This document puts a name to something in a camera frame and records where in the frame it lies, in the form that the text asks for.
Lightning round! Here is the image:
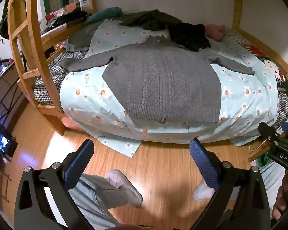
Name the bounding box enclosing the light blue floral blanket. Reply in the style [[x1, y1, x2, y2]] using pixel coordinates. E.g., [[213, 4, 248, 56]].
[[60, 19, 279, 159]]

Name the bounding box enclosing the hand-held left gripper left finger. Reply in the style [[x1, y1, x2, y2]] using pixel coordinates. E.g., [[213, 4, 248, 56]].
[[14, 139, 94, 230]]

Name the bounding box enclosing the black garment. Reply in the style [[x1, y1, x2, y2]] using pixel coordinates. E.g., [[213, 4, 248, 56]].
[[167, 23, 212, 52]]

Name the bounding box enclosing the person's left slipper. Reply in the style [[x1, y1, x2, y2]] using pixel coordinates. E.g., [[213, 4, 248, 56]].
[[105, 169, 144, 207]]

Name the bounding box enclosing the person's leg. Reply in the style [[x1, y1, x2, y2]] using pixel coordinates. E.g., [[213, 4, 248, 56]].
[[259, 164, 288, 198], [68, 174, 125, 230]]

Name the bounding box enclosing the person's right hand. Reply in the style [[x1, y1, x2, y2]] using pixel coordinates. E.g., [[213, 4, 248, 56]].
[[271, 174, 288, 221]]

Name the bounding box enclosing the pink plush toy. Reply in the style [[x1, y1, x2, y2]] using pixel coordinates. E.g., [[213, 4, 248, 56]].
[[205, 24, 227, 41]]

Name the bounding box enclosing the person's right slipper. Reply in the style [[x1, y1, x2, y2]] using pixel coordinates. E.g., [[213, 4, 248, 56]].
[[192, 182, 217, 202]]

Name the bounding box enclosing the person's right leg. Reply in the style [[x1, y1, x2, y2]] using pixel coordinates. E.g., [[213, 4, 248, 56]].
[[259, 164, 288, 198]]

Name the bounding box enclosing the wooden bunk bed frame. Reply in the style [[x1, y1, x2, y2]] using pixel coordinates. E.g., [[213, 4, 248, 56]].
[[7, 0, 288, 163]]

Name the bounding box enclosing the dark green garment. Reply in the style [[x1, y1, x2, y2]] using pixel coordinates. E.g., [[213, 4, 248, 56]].
[[120, 9, 183, 31]]

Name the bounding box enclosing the teal pillow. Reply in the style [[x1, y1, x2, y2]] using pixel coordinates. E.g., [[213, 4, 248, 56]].
[[85, 7, 123, 25]]

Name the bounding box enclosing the wooden rack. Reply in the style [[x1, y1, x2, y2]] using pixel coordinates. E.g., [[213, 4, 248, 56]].
[[0, 156, 12, 204]]

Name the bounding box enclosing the dark hanging bag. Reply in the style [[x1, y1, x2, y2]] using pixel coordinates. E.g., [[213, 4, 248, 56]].
[[0, 0, 10, 45]]

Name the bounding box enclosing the grey knitted sweater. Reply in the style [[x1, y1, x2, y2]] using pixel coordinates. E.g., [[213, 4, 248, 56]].
[[60, 35, 255, 123]]

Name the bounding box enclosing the grey quilt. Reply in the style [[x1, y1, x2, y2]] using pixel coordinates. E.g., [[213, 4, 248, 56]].
[[67, 21, 105, 52]]

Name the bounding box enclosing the glowing computer monitor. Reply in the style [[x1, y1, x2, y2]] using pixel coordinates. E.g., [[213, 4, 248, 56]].
[[0, 117, 18, 159]]

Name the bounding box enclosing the person's slipper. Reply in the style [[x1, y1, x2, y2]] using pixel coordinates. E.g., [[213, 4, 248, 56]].
[[105, 169, 144, 207], [192, 182, 217, 202]]

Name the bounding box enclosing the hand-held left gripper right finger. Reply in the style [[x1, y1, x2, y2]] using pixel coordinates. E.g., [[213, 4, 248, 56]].
[[189, 138, 271, 230]]

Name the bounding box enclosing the black white checkered sheet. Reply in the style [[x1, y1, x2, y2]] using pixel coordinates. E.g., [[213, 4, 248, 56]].
[[34, 50, 87, 106]]

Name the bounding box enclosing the pile of dark clothes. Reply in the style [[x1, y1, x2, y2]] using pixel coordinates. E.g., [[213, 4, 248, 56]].
[[46, 10, 88, 28]]

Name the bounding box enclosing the person's left leg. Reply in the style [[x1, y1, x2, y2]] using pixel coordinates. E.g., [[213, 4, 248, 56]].
[[68, 174, 125, 230]]

